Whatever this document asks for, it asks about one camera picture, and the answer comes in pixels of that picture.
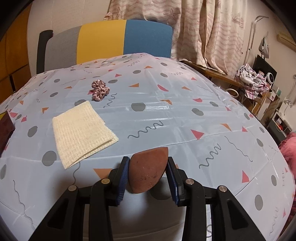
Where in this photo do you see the patterned light blue tablecloth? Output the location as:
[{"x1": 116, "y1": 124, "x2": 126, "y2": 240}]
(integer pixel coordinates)
[{"x1": 1, "y1": 54, "x2": 295, "y2": 240}]

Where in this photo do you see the cream waffle cloth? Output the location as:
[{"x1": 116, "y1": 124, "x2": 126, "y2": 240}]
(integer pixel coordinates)
[{"x1": 52, "y1": 101, "x2": 119, "y2": 169}]

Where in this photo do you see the pink satin scrunchie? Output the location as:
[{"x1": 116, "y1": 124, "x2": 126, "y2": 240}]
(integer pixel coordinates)
[{"x1": 91, "y1": 79, "x2": 110, "y2": 101}]

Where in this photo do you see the wooden side desk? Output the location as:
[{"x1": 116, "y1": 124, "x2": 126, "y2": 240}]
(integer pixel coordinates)
[{"x1": 182, "y1": 61, "x2": 273, "y2": 122}]

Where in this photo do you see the pile of plaid clothes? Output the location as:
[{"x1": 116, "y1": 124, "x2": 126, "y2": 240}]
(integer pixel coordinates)
[{"x1": 234, "y1": 63, "x2": 270, "y2": 99}]

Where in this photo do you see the gold metal tray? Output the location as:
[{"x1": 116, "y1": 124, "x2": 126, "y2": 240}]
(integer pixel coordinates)
[{"x1": 0, "y1": 111, "x2": 15, "y2": 154}]

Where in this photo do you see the white small fan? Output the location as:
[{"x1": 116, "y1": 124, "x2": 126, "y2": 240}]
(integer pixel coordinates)
[{"x1": 265, "y1": 72, "x2": 275, "y2": 87}]

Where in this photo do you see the tricolour fabric chair back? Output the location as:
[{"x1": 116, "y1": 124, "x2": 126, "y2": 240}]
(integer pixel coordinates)
[{"x1": 45, "y1": 20, "x2": 173, "y2": 71}]

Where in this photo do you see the wooden panel wardrobe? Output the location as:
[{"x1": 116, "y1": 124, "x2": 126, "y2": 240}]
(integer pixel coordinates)
[{"x1": 1, "y1": 4, "x2": 32, "y2": 101}]

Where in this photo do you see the beige patterned curtain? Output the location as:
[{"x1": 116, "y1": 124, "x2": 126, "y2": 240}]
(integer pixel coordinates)
[{"x1": 105, "y1": 0, "x2": 247, "y2": 76}]

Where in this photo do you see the black foam roll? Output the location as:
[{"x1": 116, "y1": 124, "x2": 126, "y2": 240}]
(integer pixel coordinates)
[{"x1": 36, "y1": 30, "x2": 53, "y2": 74}]

